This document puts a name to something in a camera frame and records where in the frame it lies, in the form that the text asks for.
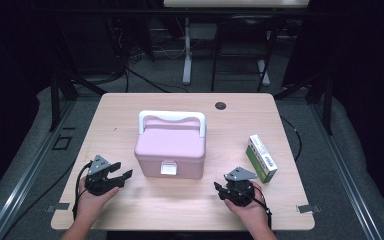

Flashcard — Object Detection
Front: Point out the white desk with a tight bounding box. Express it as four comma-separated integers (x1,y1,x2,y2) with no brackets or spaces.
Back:
163,0,310,87

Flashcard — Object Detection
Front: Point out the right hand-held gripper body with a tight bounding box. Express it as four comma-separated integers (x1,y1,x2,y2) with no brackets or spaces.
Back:
224,166,259,207

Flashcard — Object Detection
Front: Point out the black cable beside table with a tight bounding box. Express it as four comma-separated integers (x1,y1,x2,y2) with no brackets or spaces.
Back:
279,114,303,163

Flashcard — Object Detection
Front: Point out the person's left hand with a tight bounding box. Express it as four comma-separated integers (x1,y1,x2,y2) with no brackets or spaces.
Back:
75,178,120,221

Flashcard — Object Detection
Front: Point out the grey metal table bracket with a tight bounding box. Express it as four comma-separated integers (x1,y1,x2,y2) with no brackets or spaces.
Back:
295,204,322,214
45,202,71,213

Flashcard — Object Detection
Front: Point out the left hand-held gripper cable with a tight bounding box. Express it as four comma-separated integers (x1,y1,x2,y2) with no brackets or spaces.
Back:
71,161,93,221

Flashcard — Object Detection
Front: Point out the hand-held gripper cable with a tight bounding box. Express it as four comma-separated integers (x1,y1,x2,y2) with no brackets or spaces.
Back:
71,161,93,221
253,185,274,231

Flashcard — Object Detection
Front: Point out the green white medicine box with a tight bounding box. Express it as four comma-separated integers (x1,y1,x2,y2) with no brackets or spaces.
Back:
245,134,278,184

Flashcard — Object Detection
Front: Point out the person's right hand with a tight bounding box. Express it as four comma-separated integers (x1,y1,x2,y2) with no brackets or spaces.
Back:
224,181,270,228

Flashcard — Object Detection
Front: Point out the black metal crossbar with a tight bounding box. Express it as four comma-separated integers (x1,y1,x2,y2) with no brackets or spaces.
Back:
29,8,314,18

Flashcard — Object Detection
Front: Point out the thin black floor cable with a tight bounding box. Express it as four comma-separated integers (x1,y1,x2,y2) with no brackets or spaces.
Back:
1,159,78,240

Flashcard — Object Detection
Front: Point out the aluminium floor rail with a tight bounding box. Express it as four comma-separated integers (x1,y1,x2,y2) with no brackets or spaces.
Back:
309,103,384,240
0,99,78,240

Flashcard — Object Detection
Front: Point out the pink storage box white handle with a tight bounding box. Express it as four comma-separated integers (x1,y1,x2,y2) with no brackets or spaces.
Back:
134,110,208,180

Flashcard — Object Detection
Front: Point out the black chair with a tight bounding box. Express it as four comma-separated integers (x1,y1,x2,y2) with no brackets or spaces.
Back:
210,14,286,93

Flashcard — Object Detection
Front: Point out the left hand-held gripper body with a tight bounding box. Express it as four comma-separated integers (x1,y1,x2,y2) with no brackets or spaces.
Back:
84,154,125,197

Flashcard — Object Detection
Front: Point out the black metal stand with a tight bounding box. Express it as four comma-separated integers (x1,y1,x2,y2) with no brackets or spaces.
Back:
273,73,334,136
48,71,108,133

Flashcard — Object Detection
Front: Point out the dark cabinet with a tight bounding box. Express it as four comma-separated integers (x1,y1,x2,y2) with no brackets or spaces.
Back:
59,13,121,75

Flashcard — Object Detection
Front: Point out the right hand-held gripper cable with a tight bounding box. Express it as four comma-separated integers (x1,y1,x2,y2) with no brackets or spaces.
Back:
253,185,274,231

